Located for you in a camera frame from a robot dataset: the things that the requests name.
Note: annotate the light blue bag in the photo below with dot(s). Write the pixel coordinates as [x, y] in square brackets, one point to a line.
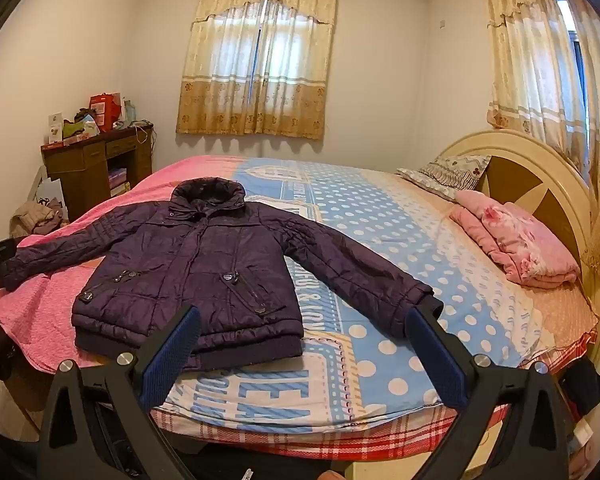
[91, 125]

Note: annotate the brown wooden desk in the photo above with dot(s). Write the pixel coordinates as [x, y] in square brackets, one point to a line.
[90, 170]

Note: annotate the black cloth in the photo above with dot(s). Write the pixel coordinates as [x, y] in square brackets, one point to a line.
[584, 387]

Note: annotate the blue polka dot bedsheet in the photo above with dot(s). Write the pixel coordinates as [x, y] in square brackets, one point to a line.
[380, 240]

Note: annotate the red gift bag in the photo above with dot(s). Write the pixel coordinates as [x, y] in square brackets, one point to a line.
[105, 109]

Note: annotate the cream wooden headboard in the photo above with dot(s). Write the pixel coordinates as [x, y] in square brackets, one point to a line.
[545, 185]

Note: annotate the purple box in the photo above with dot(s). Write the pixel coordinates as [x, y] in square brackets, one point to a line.
[118, 181]

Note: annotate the white paper bag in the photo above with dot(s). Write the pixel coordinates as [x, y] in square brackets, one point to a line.
[50, 192]

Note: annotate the beige floral window curtain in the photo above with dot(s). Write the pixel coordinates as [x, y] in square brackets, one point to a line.
[555, 85]
[255, 60]

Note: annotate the beige clothes pile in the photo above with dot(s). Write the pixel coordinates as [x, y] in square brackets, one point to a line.
[35, 217]

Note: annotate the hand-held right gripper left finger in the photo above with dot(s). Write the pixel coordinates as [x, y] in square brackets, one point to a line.
[172, 355]

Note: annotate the white card box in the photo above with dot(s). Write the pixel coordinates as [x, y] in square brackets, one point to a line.
[55, 127]

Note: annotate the pink knitted blanket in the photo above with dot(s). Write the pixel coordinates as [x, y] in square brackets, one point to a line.
[50, 300]

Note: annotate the patterned white pillow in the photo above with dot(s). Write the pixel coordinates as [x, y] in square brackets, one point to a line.
[447, 172]

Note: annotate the purple quilted jacket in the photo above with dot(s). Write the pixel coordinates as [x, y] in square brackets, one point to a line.
[195, 260]

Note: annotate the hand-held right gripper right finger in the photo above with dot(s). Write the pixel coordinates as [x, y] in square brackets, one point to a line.
[437, 360]

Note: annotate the clear plastic bottle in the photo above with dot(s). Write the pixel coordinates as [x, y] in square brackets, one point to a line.
[129, 110]

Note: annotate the green cloth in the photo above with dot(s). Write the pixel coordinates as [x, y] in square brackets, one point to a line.
[74, 129]

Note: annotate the folded pink blanket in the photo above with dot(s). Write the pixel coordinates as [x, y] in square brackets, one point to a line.
[517, 242]

